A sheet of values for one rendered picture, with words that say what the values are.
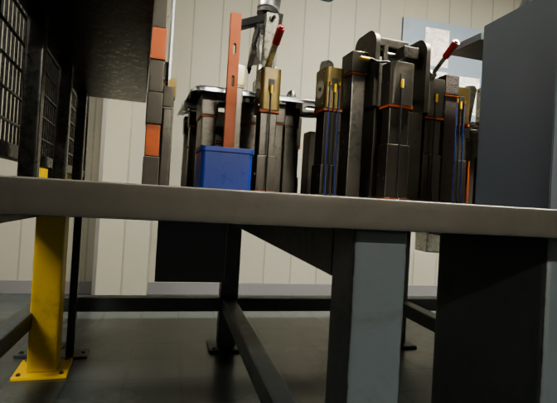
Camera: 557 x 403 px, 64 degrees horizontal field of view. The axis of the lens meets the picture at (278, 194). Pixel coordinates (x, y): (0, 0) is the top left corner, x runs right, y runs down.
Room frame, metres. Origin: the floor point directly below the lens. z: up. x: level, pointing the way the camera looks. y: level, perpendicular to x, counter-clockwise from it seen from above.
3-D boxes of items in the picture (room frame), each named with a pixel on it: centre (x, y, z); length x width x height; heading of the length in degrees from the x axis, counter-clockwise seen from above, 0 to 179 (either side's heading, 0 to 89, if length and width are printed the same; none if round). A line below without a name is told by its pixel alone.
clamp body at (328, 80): (1.26, -0.13, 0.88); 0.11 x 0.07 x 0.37; 18
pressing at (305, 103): (1.56, -0.36, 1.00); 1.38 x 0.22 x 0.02; 108
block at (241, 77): (1.26, 0.13, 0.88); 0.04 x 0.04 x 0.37; 18
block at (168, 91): (1.34, 0.35, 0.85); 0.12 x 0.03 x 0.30; 18
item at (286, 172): (1.44, -0.02, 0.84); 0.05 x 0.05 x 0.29; 18
